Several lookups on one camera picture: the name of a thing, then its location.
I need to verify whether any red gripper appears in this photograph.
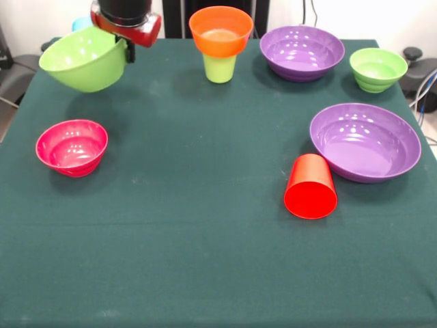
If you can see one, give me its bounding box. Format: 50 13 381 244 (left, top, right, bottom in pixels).
89 1 163 65

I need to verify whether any large green bowl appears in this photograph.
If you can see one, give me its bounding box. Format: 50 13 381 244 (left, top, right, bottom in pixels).
38 26 129 94

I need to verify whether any blue cup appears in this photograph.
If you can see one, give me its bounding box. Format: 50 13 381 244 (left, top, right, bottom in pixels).
71 16 94 33

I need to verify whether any orange bowl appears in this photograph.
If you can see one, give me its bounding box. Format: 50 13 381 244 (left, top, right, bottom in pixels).
188 5 255 59

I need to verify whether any yellow-green cup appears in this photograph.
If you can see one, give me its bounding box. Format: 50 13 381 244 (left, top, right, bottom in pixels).
202 53 237 84

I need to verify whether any pink bowl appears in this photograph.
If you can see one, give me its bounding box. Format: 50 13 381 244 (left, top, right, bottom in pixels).
35 119 109 178

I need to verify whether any red cup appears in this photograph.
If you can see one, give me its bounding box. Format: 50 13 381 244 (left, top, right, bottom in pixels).
283 153 339 220

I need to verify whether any black chair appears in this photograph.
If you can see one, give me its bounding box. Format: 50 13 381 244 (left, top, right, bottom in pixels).
401 46 437 113
0 23 51 107

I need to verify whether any purple bowl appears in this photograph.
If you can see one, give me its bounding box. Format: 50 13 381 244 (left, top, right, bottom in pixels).
259 25 346 83
309 102 423 184

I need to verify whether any dark green tablecloth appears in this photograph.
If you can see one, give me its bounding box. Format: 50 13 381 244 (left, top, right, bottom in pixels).
0 36 437 328

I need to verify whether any small green bowl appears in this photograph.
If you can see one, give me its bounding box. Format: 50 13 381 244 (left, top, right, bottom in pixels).
349 47 409 94

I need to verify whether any black cable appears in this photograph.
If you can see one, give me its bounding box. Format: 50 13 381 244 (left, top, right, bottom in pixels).
302 0 320 28

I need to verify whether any white cable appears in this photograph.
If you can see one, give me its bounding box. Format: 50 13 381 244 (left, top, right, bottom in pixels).
408 77 437 109

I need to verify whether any blue cable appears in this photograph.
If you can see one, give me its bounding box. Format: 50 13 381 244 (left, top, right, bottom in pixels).
417 68 437 115

